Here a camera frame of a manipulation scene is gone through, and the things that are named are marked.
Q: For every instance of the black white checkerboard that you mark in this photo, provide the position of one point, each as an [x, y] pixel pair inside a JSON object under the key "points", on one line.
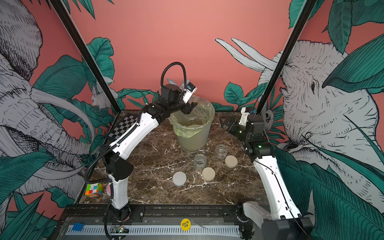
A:
{"points": [[121, 127]]}

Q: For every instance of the white bin with green bag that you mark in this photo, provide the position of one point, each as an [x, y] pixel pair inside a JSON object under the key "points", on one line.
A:
{"points": [[193, 135]]}

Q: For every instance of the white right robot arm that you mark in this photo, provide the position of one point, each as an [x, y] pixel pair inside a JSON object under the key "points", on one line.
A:
{"points": [[283, 221]]}

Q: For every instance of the round patterned jar lid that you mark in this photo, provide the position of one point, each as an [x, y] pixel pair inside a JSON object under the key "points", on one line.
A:
{"points": [[179, 179]]}

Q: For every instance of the blue tape piece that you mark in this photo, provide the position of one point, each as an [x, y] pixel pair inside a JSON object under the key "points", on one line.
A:
{"points": [[78, 227]]}

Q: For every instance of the rice jar with beige lid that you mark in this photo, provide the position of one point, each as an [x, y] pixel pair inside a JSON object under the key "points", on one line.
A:
{"points": [[221, 151]]}

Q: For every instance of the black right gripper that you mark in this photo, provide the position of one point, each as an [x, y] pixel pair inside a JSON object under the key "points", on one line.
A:
{"points": [[232, 123]]}

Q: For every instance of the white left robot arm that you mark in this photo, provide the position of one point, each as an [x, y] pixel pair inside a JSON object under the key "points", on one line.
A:
{"points": [[114, 156]]}

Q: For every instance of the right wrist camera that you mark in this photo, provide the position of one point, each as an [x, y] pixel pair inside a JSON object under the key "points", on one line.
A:
{"points": [[245, 111]]}

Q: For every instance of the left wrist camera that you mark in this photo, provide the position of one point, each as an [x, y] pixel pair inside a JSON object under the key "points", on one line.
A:
{"points": [[190, 89]]}

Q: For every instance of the jar with patterned lid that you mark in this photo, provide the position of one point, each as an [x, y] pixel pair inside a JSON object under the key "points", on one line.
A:
{"points": [[194, 114]]}

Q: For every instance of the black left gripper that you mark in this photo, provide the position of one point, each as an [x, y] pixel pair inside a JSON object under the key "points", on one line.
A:
{"points": [[188, 107]]}

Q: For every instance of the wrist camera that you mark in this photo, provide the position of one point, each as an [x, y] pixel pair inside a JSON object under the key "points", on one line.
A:
{"points": [[245, 111], [190, 89]]}

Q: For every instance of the colourful puzzle cube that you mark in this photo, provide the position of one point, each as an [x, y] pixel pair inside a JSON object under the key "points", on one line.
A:
{"points": [[94, 190]]}

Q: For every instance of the yellow round sticker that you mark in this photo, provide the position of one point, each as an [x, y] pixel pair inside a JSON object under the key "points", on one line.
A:
{"points": [[185, 225]]}

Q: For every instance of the small green circuit board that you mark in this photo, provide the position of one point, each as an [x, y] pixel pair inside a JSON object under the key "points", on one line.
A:
{"points": [[120, 230]]}

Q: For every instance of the white slotted cable duct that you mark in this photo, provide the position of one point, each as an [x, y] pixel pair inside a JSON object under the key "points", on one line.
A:
{"points": [[141, 230]]}

